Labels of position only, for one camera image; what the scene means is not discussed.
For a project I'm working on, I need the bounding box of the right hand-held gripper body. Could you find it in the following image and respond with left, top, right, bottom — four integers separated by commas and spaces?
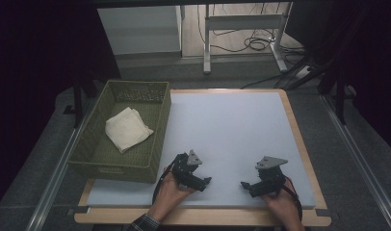
248, 156, 289, 197

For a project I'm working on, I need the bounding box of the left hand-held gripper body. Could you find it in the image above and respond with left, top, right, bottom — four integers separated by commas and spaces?
169, 149, 207, 191

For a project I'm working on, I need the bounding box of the green woven basket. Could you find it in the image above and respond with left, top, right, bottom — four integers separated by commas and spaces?
67, 79, 171, 184

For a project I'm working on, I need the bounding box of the cream cloth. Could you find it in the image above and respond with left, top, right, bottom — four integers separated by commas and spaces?
104, 106, 155, 154

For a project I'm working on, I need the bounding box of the person's right hand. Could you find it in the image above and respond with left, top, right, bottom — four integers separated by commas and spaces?
261, 177, 303, 225

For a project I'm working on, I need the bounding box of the person's left hand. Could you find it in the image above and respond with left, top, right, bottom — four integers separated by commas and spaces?
147, 172, 196, 222

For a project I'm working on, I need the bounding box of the wooden table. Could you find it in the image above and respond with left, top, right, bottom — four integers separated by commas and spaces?
73, 88, 332, 228

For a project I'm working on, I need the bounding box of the white foam mat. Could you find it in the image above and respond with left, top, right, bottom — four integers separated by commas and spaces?
86, 91, 317, 209

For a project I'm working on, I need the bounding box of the black metal stand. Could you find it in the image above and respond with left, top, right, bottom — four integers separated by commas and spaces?
317, 62, 359, 127
63, 75, 100, 130

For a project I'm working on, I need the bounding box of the white power strip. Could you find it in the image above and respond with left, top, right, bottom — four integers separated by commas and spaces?
294, 64, 314, 80

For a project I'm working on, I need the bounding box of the white cabinet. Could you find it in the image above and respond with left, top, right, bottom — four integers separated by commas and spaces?
96, 5, 183, 56

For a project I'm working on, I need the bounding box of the dark curtain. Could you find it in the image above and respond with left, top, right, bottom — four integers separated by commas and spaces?
284, 0, 391, 157
0, 0, 120, 213

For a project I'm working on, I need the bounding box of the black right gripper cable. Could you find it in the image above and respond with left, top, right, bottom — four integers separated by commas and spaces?
281, 174, 303, 223

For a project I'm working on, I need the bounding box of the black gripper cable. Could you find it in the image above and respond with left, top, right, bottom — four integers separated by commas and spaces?
281, 174, 303, 223
151, 156, 182, 205

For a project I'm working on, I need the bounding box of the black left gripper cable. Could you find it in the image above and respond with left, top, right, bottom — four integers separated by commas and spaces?
151, 156, 182, 205

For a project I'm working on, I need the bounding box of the metal floor rail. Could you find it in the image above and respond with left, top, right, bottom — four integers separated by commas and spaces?
24, 95, 99, 231
320, 93, 391, 231

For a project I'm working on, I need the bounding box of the coiled black floor cable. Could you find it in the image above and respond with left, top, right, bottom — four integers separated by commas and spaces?
243, 36, 276, 52

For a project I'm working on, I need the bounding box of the white metal desk frame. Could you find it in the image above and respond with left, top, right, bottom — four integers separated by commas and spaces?
202, 1, 295, 75

